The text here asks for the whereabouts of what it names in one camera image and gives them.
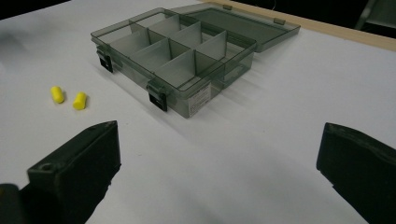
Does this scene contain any grey transparent compartment box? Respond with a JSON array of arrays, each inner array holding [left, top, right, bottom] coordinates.
[[90, 3, 302, 119]]

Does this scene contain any metal stand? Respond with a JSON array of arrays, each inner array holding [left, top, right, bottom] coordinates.
[[354, 0, 396, 31]]

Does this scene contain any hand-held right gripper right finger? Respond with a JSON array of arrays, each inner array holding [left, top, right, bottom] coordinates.
[[316, 121, 396, 224]]

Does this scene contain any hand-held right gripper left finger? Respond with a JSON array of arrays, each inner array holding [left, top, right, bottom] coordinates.
[[19, 119, 121, 224]]

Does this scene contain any yellow foam earplug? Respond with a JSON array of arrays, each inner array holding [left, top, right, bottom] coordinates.
[[49, 86, 65, 105], [72, 91, 88, 111]]

